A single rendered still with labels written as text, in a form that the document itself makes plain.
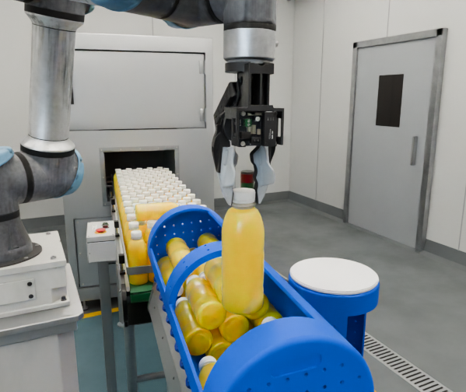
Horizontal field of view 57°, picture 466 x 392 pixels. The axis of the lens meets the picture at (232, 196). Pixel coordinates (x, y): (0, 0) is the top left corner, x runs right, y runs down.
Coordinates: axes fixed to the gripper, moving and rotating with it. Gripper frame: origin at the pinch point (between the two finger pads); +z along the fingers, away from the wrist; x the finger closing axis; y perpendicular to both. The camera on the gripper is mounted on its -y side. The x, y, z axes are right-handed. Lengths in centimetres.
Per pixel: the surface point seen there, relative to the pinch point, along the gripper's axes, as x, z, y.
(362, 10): 279, -117, -404
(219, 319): 2.5, 34.0, -22.8
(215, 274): 2.9, 25.6, -28.6
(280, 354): 2.5, 22.0, 11.0
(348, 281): 49, 39, -43
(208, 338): -0.1, 38.4, -22.7
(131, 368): -14, 106, -117
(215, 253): 3.1, 20.5, -29.5
